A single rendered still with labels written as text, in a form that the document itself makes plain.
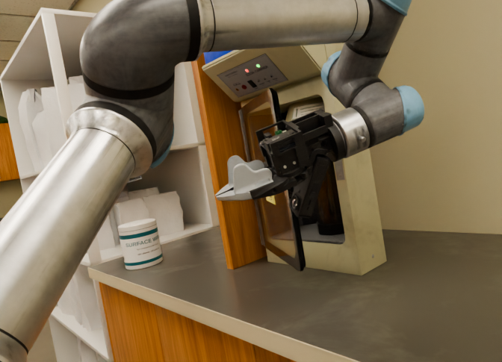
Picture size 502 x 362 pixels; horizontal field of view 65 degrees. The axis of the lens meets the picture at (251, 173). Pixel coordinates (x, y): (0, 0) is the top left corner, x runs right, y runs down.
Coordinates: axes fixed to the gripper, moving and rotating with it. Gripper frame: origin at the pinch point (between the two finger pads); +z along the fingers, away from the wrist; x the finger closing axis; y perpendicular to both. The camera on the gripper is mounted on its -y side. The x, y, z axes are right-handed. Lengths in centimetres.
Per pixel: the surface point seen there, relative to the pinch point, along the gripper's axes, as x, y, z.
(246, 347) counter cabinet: -4.8, -37.4, 6.7
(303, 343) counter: 10.6, -25.0, -2.5
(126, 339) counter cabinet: -58, -68, 46
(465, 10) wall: -36, 3, -80
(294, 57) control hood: -27.7, 10.2, -27.4
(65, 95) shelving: -123, 7, 37
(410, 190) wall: -37, -45, -58
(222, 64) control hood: -44.5, 10.9, -15.0
